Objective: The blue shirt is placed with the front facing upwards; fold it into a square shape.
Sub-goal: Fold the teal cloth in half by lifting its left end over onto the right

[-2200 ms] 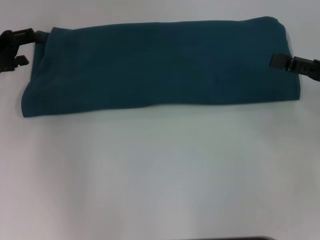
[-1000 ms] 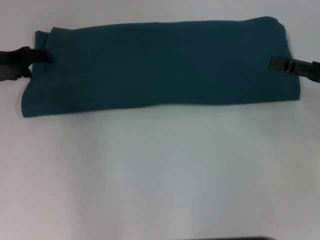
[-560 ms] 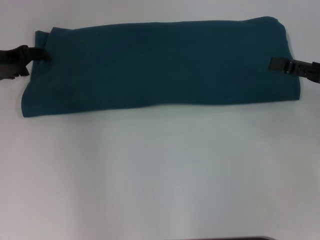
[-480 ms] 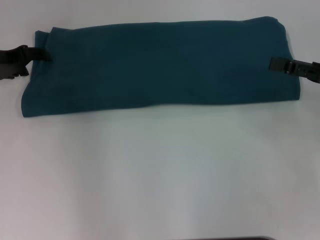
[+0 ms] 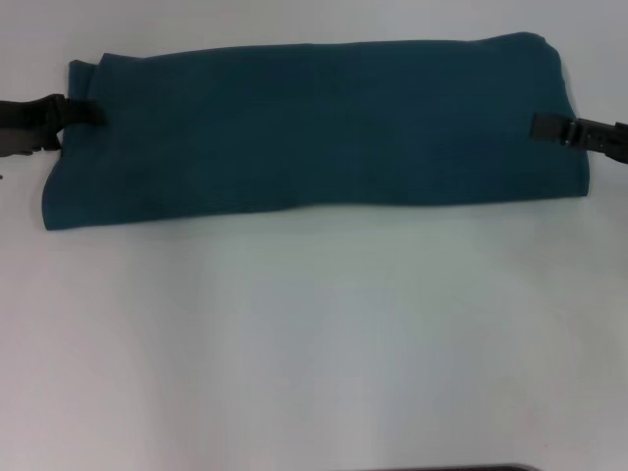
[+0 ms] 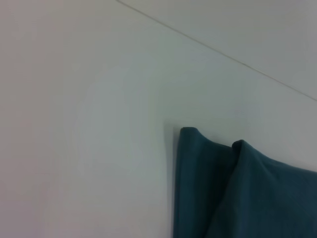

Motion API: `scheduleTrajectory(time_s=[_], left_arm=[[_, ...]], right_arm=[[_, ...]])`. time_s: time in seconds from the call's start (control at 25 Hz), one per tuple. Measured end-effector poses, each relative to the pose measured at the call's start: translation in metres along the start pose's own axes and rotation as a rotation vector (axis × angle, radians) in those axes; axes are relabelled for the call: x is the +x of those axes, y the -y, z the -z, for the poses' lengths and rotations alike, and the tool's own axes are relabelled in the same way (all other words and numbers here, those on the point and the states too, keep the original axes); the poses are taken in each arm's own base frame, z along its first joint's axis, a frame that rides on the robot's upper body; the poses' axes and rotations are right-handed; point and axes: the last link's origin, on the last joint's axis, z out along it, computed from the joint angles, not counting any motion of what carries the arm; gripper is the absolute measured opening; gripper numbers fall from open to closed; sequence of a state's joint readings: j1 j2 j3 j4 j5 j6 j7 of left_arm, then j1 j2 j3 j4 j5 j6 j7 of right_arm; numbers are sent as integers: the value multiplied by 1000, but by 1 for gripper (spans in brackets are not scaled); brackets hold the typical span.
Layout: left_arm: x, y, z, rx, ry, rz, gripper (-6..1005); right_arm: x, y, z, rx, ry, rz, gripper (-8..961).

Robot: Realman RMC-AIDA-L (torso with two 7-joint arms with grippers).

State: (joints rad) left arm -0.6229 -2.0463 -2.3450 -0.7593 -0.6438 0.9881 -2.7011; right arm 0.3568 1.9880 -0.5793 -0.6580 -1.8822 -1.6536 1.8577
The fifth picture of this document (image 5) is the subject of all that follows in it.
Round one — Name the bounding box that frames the teal t-shirt with white print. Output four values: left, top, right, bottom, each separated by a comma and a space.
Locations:
40, 31, 591, 233

